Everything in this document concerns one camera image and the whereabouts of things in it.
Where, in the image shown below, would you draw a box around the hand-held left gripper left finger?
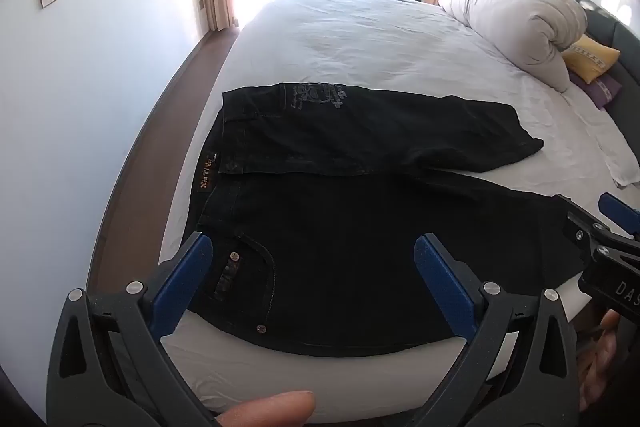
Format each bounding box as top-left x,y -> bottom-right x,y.
46,232 -> 221,427

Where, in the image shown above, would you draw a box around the person's left hand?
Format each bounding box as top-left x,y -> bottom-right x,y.
214,389 -> 317,427

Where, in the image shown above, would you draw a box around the person's right hand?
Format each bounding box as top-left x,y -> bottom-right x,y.
579,309 -> 640,414

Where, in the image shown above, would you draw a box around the white bed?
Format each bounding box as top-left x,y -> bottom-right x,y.
159,0 -> 640,426

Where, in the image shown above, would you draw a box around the yellow pillow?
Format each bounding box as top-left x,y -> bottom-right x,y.
561,34 -> 621,82

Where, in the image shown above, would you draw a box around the rolled white duvet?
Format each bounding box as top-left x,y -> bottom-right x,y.
438,0 -> 589,94

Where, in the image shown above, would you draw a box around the black pants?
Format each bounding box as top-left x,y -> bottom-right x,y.
187,82 -> 590,355

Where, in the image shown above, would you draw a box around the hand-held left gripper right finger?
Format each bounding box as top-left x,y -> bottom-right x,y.
414,233 -> 582,427

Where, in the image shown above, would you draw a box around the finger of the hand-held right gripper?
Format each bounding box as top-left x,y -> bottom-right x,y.
598,192 -> 640,239
566,208 -> 640,264

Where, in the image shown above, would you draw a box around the purple pillow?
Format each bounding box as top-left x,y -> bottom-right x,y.
569,71 -> 624,109

